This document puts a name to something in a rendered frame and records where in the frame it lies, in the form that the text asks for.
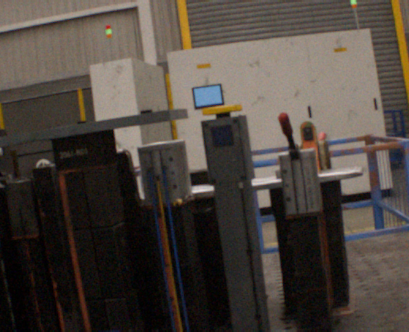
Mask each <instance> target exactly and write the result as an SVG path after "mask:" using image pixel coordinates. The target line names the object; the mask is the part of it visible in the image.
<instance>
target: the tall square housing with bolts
mask: <svg viewBox="0 0 409 332"><path fill-rule="evenodd" d="M185 145H186V144H185V139H177V140H171V141H165V142H158V143H153V144H148V145H140V146H137V153H138V163H139V169H140V175H141V176H142V186H143V193H144V199H145V204H146V206H145V209H148V210H149V212H150V222H151V228H152V229H153V239H154V245H155V251H156V257H157V264H158V265H160V264H162V265H160V266H159V267H157V268H156V271H157V279H158V285H159V290H160V296H161V306H162V307H163V312H164V317H165V328H166V332H215V331H214V328H213V327H212V326H211V321H210V310H209V305H208V299H207V294H206V282H205V277H204V271H203V266H202V260H201V256H198V255H199V254H198V248H197V243H196V236H195V226H194V220H193V213H192V207H191V202H192V201H194V196H193V193H192V187H191V181H190V176H189V168H188V162H187V151H186V146H185ZM188 194H191V195H192V197H191V198H187V201H186V202H182V203H181V205H179V206H174V205H173V204H172V203H173V202H175V201H176V200H177V199H179V198H185V196H186V195H188Z"/></svg>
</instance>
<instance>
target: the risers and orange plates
mask: <svg viewBox="0 0 409 332"><path fill-rule="evenodd" d="M192 213H193V220H194V226H195V236H196V243H197V248H198V254H199V255H198V256H201V260H202V266H203V271H204V277H205V282H206V294H207V299H208V305H209V310H210V321H211V326H223V325H224V324H225V322H226V321H227V319H228V318H229V317H230V310H231V309H230V304H229V301H227V299H226V297H227V293H226V287H225V277H224V271H223V265H222V254H220V248H219V242H218V232H217V229H216V222H215V215H214V207H210V208H203V209H195V210H193V211H192Z"/></svg>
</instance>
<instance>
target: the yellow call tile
mask: <svg viewBox="0 0 409 332"><path fill-rule="evenodd" d="M242 110H243V109H242V104H230V105H223V106H217V107H211V108H206V109H202V115H215V117H216V119H220V118H226V117H231V114H230V112H236V111H242Z"/></svg>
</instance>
